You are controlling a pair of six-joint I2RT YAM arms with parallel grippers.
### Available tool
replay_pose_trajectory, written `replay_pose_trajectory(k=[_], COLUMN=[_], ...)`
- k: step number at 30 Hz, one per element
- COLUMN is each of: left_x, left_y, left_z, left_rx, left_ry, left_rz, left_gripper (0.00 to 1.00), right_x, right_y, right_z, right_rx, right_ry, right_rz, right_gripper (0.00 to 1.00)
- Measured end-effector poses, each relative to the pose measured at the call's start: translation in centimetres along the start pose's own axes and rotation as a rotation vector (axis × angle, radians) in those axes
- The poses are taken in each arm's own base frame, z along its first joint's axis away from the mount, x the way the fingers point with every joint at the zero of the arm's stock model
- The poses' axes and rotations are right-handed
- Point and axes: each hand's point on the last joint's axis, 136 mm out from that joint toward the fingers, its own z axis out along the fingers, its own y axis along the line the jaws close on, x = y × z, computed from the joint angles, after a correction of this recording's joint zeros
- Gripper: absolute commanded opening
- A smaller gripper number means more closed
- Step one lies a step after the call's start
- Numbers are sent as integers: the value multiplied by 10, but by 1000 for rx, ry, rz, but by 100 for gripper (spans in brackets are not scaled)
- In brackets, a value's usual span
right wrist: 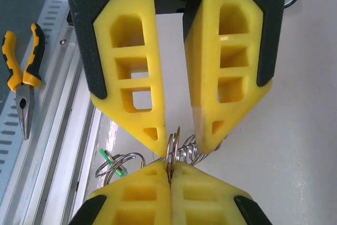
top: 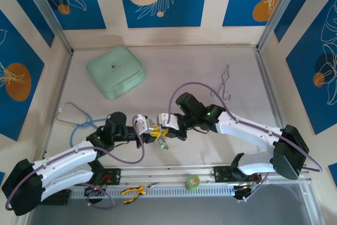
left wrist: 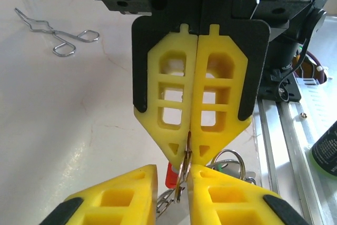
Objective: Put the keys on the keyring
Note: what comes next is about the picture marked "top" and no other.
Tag blue stethoscope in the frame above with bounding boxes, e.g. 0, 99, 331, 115
56, 101, 113, 150

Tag green tape roll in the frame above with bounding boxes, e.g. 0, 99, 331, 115
185, 174, 201, 191

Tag yellow black pliers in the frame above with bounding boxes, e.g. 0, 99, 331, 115
121, 182, 160, 204

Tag mint green zip case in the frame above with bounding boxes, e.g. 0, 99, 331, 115
86, 46, 147, 101

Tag black ribbed block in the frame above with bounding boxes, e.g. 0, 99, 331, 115
39, 188, 72, 206

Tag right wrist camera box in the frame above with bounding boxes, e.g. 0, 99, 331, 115
156, 113, 180, 131

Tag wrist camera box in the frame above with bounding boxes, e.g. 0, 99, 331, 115
156, 113, 180, 131
132, 114, 155, 136

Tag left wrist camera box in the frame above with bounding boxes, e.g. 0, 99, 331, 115
132, 114, 155, 136

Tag aluminium mounting rail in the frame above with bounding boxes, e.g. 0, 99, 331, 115
22, 162, 313, 190

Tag metal wire tongs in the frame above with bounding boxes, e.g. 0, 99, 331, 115
210, 64, 232, 102

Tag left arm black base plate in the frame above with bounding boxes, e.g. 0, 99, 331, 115
91, 168, 122, 186

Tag grey slotted cable duct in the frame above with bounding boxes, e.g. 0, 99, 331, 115
70, 185, 235, 200

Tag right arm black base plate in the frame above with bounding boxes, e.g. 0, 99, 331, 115
212, 165, 262, 183

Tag aluminium table side rail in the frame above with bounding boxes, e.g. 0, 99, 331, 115
254, 48, 295, 162
39, 51, 74, 168

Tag aluminium frame post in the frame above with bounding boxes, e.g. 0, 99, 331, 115
255, 0, 308, 53
19, 0, 74, 55

